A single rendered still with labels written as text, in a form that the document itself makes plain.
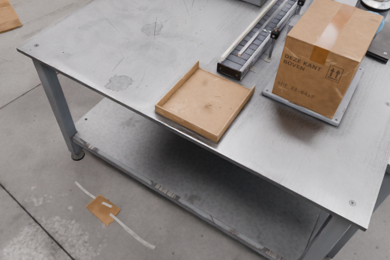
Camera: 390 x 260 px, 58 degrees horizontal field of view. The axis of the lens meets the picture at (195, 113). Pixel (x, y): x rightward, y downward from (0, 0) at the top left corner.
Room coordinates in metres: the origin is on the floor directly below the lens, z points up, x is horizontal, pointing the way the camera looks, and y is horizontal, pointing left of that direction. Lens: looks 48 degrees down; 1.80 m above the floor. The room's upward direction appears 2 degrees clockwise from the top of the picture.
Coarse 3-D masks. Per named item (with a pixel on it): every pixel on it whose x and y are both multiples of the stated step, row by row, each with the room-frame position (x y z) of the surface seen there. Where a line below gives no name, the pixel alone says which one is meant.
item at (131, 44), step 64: (128, 0) 1.62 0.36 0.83; (192, 0) 1.64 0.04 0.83; (64, 64) 1.11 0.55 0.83; (128, 64) 1.12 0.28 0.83; (192, 64) 1.14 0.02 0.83; (256, 64) 1.16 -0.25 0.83; (384, 64) 1.19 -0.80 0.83; (256, 128) 0.81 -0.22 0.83; (320, 128) 0.82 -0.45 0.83; (384, 128) 0.83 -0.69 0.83; (320, 192) 0.56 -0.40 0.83
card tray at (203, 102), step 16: (192, 80) 1.04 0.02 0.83; (208, 80) 1.04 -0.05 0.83; (224, 80) 1.05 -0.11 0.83; (176, 96) 0.95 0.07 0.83; (192, 96) 0.95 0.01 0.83; (208, 96) 0.95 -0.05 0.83; (224, 96) 0.96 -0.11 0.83; (240, 96) 0.96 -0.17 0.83; (160, 112) 0.85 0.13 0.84; (176, 112) 0.87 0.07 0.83; (192, 112) 0.87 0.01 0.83; (208, 112) 0.87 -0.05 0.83; (224, 112) 0.88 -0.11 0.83; (192, 128) 0.78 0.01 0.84; (208, 128) 0.79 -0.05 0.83; (224, 128) 0.78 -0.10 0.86
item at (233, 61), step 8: (280, 0) 1.59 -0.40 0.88; (272, 8) 1.52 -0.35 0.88; (288, 8) 1.52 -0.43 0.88; (264, 16) 1.44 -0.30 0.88; (280, 16) 1.45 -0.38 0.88; (256, 24) 1.38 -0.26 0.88; (272, 24) 1.38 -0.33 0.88; (248, 32) 1.31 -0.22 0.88; (264, 32) 1.32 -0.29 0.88; (248, 40) 1.26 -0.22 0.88; (256, 40) 1.26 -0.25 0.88; (240, 48) 1.20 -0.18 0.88; (248, 48) 1.20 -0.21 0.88; (256, 48) 1.20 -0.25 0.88; (232, 56) 1.14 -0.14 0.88; (248, 56) 1.15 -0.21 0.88; (224, 64) 1.09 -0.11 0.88; (232, 64) 1.09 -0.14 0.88; (240, 64) 1.09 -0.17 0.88
